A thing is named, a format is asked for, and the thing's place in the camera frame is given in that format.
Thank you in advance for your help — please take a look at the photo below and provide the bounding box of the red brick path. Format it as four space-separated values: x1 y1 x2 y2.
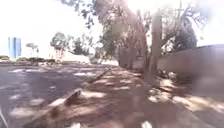
23 67 224 128

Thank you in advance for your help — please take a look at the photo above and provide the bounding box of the row of trees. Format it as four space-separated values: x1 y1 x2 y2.
59 0 215 84

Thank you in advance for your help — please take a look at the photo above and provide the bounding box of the pale stone kerb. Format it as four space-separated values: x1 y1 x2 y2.
19 66 114 128

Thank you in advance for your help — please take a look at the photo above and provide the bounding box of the group of distant trees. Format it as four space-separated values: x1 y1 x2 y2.
49 31 95 58

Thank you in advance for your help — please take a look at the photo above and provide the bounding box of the robot's own part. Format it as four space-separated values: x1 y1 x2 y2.
71 122 81 128
141 120 153 128

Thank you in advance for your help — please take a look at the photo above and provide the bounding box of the reddish paved road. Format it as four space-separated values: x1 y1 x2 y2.
0 62 109 128

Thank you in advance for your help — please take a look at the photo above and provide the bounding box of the small distant tree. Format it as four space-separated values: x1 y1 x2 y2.
25 42 40 58

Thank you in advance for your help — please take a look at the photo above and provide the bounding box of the low hedge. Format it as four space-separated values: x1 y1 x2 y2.
0 54 58 65

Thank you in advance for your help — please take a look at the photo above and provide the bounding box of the blue building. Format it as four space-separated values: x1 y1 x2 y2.
7 36 23 60

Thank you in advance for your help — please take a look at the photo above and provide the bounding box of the grey boundary wall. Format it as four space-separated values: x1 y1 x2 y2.
155 43 224 88

